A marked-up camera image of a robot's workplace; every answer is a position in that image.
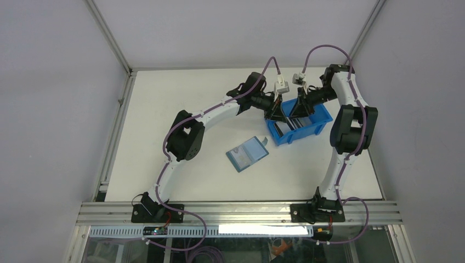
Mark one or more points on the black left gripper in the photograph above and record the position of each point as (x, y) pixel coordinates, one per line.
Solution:
(274, 111)

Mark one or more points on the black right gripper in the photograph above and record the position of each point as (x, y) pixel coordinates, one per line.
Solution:
(301, 108)

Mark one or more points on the blue plastic bin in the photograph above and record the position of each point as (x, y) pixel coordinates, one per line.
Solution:
(315, 124)

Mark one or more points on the white magnetic stripe card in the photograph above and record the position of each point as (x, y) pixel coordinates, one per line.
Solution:
(241, 157)

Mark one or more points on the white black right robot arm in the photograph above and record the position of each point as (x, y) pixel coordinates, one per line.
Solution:
(351, 133)

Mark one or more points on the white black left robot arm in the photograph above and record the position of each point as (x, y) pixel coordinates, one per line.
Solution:
(184, 139)

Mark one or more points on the striped credit card in bin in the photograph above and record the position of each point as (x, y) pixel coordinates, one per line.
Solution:
(291, 125)

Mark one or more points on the orange object under table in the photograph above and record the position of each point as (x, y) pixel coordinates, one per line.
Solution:
(278, 246)

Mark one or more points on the small green circuit board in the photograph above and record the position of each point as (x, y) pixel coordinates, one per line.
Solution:
(155, 231)

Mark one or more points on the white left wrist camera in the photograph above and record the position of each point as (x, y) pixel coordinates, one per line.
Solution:
(280, 86)

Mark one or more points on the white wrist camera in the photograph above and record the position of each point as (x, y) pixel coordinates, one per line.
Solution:
(300, 80)
(280, 86)

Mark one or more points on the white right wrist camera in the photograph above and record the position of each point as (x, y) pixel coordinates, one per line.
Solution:
(300, 80)

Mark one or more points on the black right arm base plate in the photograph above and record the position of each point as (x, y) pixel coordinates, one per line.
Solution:
(306, 213)

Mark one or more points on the white slotted cable duct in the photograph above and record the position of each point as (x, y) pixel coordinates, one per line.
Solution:
(221, 231)

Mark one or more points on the aluminium front frame rail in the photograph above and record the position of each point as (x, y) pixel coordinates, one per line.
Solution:
(218, 213)

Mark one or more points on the aluminium right frame post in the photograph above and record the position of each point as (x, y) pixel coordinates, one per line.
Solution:
(366, 28)

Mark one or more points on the aluminium frame post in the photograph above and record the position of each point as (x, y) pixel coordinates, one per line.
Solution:
(366, 28)
(108, 35)

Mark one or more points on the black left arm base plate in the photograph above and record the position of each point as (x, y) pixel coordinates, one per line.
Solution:
(159, 215)

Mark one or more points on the aluminium left frame post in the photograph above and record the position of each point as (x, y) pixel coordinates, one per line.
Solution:
(108, 35)

